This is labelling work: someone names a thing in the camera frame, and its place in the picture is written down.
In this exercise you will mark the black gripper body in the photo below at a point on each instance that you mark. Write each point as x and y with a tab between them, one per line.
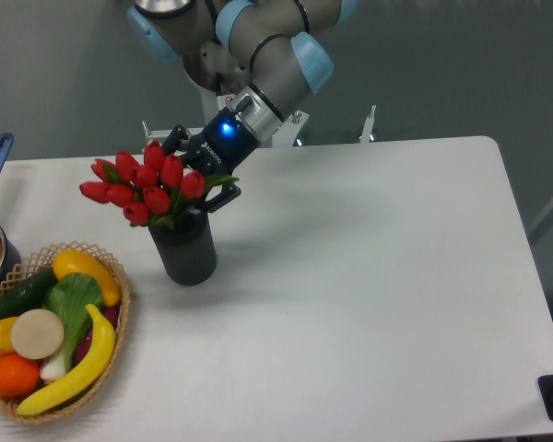
221	146

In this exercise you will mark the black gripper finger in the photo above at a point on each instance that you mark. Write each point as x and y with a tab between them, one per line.
228	192
177	141

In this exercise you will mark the red tulip bouquet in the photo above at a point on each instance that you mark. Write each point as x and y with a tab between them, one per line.
158	191

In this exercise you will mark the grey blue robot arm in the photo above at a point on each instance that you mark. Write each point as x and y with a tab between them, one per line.
273	43

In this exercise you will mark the dark grey ribbed vase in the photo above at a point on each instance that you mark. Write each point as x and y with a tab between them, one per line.
188	256

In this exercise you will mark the purple red vegetable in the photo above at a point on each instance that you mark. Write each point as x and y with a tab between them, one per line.
111	314

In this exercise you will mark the woven wicker basket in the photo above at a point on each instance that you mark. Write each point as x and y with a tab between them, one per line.
38	261

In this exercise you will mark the green bok choy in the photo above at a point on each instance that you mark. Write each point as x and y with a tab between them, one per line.
68	300

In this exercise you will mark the green cucumber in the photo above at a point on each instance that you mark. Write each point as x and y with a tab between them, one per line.
28	294

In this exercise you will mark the beige round disc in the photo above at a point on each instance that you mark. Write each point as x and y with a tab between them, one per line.
37	334

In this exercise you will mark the yellow banana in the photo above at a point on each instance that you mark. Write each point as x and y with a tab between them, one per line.
81	376

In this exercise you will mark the orange fruit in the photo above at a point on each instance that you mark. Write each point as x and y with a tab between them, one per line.
19	376

